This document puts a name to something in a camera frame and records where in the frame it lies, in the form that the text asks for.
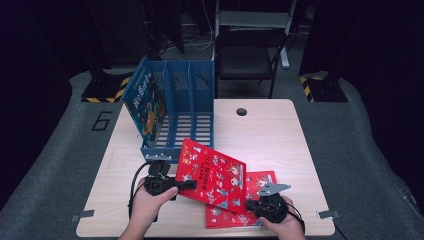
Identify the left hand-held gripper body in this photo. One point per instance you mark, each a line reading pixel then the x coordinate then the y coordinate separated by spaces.
pixel 160 181

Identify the grey tape strip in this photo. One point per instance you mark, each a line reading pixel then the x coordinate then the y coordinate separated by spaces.
pixel 82 215
pixel 328 214

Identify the person's left hand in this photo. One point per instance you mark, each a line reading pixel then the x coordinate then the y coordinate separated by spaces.
pixel 146 210

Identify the person's right hand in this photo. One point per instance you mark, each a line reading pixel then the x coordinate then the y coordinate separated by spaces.
pixel 286 230

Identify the black folding chair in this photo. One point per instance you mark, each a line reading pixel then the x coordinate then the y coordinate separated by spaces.
pixel 245 60

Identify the blue plastic file rack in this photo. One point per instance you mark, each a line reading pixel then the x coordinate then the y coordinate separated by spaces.
pixel 200 100

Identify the grey floor carpet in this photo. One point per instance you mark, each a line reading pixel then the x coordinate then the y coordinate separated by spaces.
pixel 333 133

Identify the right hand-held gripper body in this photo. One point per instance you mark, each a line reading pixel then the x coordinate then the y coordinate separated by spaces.
pixel 271 208

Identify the red picture book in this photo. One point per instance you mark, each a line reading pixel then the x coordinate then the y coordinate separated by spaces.
pixel 213 173
pixel 230 220

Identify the black stand base striped edge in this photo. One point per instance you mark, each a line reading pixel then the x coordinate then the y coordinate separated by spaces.
pixel 328 91
pixel 103 90

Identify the blue cartoon picture book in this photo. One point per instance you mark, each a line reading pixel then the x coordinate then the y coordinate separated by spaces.
pixel 146 106

